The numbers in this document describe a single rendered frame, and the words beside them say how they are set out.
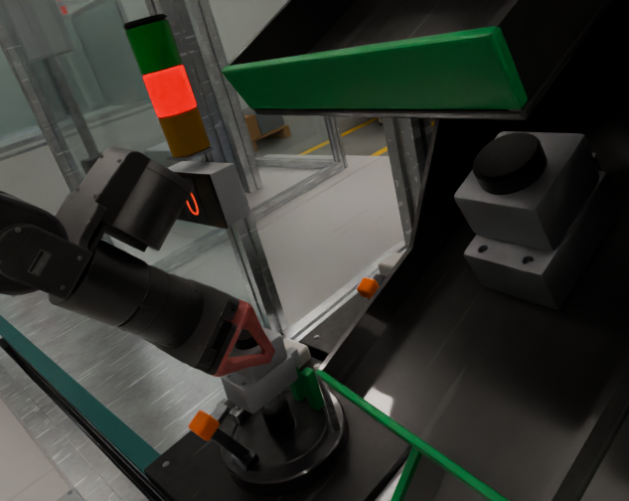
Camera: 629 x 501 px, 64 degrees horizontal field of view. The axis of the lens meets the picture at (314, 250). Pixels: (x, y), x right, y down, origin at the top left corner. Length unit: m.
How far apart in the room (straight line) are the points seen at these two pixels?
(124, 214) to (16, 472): 0.65
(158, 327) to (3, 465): 0.62
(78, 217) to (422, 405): 0.26
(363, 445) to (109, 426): 0.37
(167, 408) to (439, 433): 0.60
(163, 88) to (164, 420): 0.45
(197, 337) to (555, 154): 0.30
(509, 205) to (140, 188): 0.26
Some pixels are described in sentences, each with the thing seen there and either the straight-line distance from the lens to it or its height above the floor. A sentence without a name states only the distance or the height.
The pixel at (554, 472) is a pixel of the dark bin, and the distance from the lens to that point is 0.24.
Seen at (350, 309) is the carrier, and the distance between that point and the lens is 0.77.
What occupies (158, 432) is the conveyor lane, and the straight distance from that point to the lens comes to 0.78.
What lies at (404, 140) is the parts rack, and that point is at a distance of 0.31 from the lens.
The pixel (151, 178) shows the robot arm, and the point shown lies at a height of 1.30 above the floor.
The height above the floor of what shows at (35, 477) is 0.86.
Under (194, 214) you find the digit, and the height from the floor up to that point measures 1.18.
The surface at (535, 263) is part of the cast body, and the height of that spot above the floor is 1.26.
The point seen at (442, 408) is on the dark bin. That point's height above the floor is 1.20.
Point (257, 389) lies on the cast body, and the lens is 0.51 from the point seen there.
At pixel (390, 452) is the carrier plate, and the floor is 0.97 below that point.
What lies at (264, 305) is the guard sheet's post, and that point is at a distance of 0.75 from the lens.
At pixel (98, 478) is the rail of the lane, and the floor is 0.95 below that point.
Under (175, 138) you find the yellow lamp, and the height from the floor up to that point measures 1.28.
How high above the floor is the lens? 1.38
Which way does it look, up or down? 25 degrees down
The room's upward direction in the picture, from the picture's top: 15 degrees counter-clockwise
